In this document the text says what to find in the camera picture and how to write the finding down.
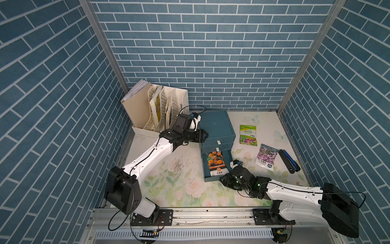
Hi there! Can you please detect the teal bottom drawer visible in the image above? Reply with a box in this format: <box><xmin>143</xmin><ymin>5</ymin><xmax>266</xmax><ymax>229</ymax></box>
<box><xmin>201</xmin><ymin>147</ymin><xmax>233</xmax><ymax>182</ymax></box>

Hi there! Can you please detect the black blue tool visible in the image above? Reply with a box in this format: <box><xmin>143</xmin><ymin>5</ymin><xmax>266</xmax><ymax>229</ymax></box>
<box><xmin>278</xmin><ymin>149</ymin><xmax>301</xmax><ymax>174</ymax></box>

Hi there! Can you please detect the beige folder with papers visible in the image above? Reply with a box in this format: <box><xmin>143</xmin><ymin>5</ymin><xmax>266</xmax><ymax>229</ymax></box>
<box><xmin>121</xmin><ymin>79</ymin><xmax>152</xmax><ymax>128</ymax></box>

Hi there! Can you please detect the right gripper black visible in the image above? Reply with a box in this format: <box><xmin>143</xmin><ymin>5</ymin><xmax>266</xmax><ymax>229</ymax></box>
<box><xmin>217</xmin><ymin>173</ymin><xmax>249</xmax><ymax>192</ymax></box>

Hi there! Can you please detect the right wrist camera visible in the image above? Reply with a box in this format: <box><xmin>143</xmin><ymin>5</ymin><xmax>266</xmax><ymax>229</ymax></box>
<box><xmin>231</xmin><ymin>159</ymin><xmax>243</xmax><ymax>169</ymax></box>

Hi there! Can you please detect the orange marigold seed bag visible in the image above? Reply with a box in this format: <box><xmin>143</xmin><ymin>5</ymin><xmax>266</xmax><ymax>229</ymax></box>
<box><xmin>206</xmin><ymin>151</ymin><xmax>229</xmax><ymax>176</ymax></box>

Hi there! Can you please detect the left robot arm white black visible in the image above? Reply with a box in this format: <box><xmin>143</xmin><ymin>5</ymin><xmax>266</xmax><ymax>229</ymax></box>
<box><xmin>104</xmin><ymin>112</ymin><xmax>208</xmax><ymax>218</ymax></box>

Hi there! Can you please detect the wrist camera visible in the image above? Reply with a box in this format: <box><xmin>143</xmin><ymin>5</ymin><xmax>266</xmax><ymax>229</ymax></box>
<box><xmin>231</xmin><ymin>159</ymin><xmax>243</xmax><ymax>169</ymax></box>
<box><xmin>190</xmin><ymin>112</ymin><xmax>201</xmax><ymax>131</ymax></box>

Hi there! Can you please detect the purple flower seed bag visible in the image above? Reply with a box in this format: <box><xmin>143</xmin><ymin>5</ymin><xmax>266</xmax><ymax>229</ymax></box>
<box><xmin>255</xmin><ymin>144</ymin><xmax>279</xmax><ymax>171</ymax></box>

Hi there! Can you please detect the green flower seed bag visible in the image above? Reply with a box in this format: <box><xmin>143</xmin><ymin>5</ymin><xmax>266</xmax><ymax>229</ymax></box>
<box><xmin>239</xmin><ymin>125</ymin><xmax>258</xmax><ymax>146</ymax></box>

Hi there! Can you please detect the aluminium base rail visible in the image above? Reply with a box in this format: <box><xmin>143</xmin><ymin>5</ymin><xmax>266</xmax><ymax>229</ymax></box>
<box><xmin>80</xmin><ymin>207</ymin><xmax>348</xmax><ymax>244</ymax></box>

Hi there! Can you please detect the teal drawer cabinet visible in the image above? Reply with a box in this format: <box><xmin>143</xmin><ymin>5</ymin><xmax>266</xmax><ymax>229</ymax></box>
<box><xmin>199</xmin><ymin>110</ymin><xmax>236</xmax><ymax>153</ymax></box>

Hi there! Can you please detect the yellow green booklet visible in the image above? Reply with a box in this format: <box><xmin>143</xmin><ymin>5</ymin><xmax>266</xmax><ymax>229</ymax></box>
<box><xmin>149</xmin><ymin>85</ymin><xmax>163</xmax><ymax>129</ymax></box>

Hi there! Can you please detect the cream mesh file organizer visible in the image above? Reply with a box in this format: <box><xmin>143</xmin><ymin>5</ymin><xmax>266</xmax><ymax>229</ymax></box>
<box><xmin>132</xmin><ymin>86</ymin><xmax>189</xmax><ymax>139</ymax></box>

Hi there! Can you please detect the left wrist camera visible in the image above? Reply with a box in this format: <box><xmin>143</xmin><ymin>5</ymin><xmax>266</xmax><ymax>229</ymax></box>
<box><xmin>190</xmin><ymin>112</ymin><xmax>201</xmax><ymax>131</ymax></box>

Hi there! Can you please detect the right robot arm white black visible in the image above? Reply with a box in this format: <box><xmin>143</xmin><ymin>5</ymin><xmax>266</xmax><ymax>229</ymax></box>
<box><xmin>219</xmin><ymin>165</ymin><xmax>360</xmax><ymax>238</ymax></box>

